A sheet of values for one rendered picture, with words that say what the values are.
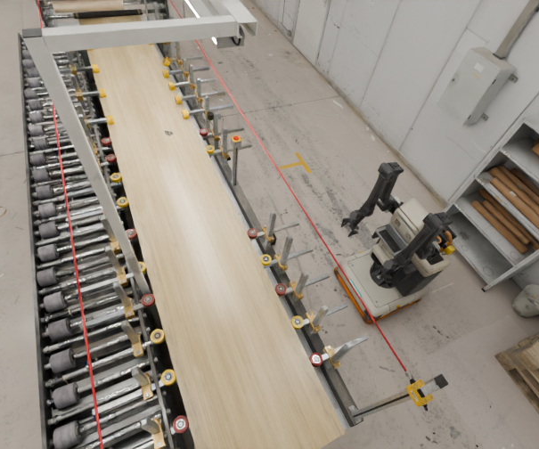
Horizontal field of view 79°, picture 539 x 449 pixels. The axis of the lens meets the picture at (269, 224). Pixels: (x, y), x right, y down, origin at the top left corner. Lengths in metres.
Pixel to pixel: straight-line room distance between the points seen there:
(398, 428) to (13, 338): 3.22
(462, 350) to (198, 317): 2.54
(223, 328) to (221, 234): 0.71
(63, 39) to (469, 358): 3.67
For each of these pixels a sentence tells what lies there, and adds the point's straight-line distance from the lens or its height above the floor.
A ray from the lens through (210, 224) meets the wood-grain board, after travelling 2.54.
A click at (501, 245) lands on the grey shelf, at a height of 0.52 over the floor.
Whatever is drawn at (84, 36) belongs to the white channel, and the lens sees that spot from 1.23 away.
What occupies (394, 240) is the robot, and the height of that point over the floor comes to 1.04.
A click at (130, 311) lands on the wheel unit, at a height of 0.87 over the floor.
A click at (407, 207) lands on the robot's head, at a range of 2.41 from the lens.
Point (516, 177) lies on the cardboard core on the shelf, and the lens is 3.94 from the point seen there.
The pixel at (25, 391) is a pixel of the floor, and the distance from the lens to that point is 3.36.
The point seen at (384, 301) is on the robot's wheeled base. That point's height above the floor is 0.28.
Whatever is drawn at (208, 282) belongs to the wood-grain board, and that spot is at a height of 0.90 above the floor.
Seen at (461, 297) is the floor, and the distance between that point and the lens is 4.02.
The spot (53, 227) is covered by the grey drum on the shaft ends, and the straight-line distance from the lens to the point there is 2.87.
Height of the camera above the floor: 2.95
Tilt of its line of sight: 53 degrees down
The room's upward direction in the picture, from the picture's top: 11 degrees clockwise
